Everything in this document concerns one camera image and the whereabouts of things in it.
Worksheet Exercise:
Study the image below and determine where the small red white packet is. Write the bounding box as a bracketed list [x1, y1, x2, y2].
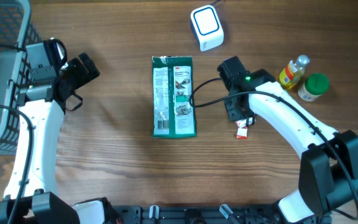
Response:
[235, 117, 255, 128]

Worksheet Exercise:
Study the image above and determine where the yellow liquid soap bottle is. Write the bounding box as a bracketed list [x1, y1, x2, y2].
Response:
[278, 55, 310, 90]

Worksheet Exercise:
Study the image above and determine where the green 3M gloves package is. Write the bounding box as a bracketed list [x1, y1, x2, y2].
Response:
[152, 56, 196, 139]

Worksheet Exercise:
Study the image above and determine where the green round can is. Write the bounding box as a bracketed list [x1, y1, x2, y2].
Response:
[298, 73, 330, 101]

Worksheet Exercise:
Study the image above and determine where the red snack stick packet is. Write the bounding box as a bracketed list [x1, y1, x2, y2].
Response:
[236, 127, 248, 139]

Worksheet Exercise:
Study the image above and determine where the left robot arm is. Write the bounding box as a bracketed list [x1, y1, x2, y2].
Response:
[0, 39, 122, 223]

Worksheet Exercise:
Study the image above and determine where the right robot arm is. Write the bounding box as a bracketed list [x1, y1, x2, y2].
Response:
[217, 56, 358, 223]

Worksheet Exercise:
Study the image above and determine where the white barcode scanner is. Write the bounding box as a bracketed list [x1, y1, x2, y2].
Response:
[190, 4, 224, 52]

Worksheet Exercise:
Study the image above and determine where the grey plastic mesh basket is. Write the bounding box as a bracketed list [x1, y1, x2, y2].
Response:
[0, 0, 41, 155]

